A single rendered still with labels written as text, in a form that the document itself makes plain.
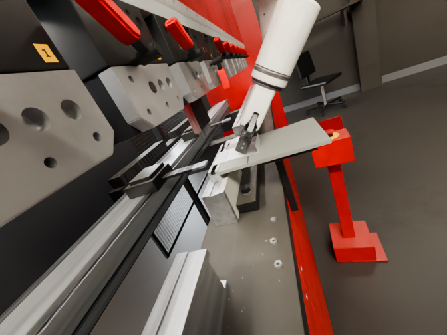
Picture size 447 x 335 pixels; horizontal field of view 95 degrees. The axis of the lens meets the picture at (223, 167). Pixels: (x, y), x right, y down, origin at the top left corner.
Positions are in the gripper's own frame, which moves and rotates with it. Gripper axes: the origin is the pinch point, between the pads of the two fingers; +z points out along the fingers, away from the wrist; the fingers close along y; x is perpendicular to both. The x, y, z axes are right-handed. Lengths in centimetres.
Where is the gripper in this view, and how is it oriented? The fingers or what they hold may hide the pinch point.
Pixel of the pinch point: (243, 141)
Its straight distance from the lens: 56.3
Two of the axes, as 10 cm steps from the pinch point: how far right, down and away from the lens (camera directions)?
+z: -3.0, 8.1, 5.1
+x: 9.4, 3.5, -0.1
